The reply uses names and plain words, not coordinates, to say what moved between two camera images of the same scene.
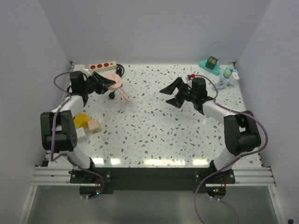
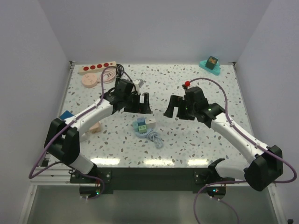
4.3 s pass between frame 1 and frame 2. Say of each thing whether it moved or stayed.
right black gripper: moved
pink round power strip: moved
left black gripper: moved
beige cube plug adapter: stayed
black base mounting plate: stayed
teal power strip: stayed
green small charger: moved
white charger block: moved
